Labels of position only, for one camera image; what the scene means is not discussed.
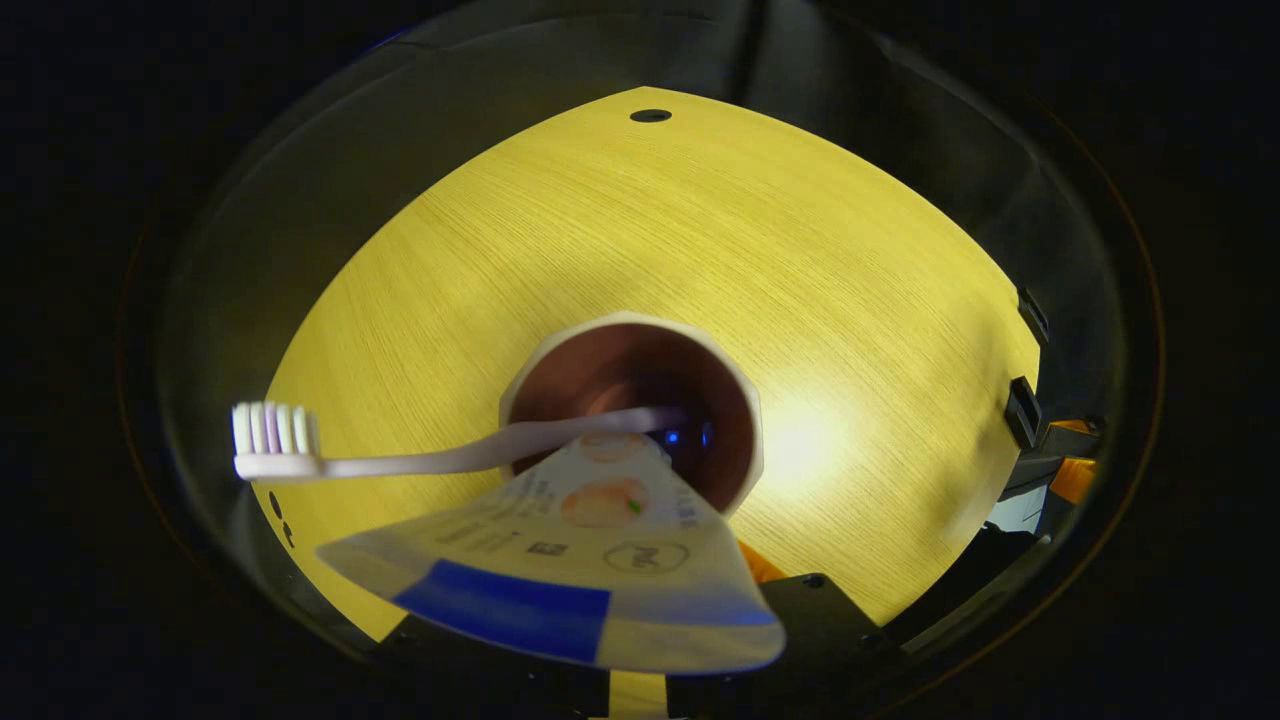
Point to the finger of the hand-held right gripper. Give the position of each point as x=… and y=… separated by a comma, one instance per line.
x=1078, y=426
x=1072, y=480

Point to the white toothpaste tube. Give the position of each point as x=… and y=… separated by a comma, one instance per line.
x=600, y=570

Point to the black desk edge bracket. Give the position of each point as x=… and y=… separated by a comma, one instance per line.
x=1033, y=315
x=1024, y=412

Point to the black backdrop cloth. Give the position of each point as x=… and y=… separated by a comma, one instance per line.
x=300, y=200

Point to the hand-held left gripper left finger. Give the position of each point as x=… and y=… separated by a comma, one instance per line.
x=500, y=680

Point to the beige cup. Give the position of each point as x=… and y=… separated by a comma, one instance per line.
x=640, y=350

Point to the white toothbrush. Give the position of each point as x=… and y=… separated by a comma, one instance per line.
x=400, y=463

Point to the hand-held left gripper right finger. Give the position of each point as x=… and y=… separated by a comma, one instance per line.
x=830, y=630

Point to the wooden desktop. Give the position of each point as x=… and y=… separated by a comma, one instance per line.
x=700, y=220

